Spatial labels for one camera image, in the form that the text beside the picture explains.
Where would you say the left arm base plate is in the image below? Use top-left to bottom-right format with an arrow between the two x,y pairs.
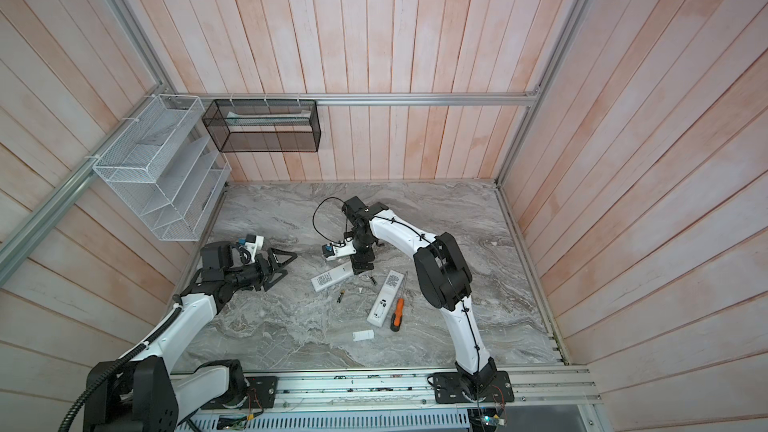
202,375 -> 279,411

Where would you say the aluminium frame bar back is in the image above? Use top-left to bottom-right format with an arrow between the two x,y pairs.
196,92 -> 538,107

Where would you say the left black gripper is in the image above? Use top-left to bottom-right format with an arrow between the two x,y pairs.
225,247 -> 297,291

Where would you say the white battery cover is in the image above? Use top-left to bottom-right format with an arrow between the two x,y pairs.
352,330 -> 375,342

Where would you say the aluminium mounting rail front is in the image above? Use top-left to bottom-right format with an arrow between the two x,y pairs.
101,367 -> 604,418

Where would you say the white wire mesh shelf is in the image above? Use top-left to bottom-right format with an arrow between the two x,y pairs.
94,95 -> 231,242

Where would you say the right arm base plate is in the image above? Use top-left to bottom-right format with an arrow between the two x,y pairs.
427,371 -> 515,405

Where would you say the white remote control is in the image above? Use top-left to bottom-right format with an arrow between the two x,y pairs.
311,262 -> 354,292
367,270 -> 405,327

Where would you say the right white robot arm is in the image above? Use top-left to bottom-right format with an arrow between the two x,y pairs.
341,196 -> 497,401

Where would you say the black wire mesh basket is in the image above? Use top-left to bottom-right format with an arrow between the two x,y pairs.
202,98 -> 322,153

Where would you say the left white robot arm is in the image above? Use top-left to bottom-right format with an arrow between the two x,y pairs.
59,235 -> 297,431

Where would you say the orange handled screwdriver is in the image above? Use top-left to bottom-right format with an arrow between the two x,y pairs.
390,276 -> 407,332

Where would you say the black corrugated cable conduit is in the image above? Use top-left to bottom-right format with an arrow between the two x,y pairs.
56,305 -> 184,432

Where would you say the aluminium frame bar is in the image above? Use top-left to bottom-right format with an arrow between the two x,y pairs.
1,83 -> 168,285
196,92 -> 538,107

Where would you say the aluminium frame bar left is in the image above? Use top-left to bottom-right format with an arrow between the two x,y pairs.
1,83 -> 168,285

